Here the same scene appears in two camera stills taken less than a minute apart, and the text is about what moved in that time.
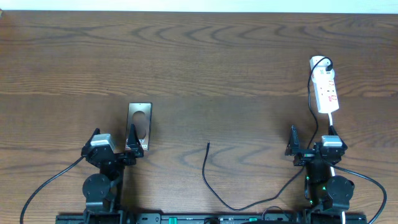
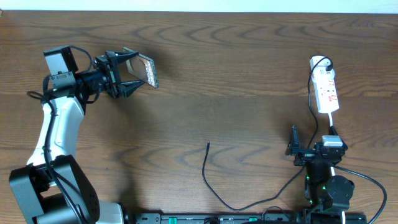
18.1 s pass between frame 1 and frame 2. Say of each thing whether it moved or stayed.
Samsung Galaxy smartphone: moved
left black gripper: moved
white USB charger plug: stayed
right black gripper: stayed
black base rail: stayed
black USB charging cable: stayed
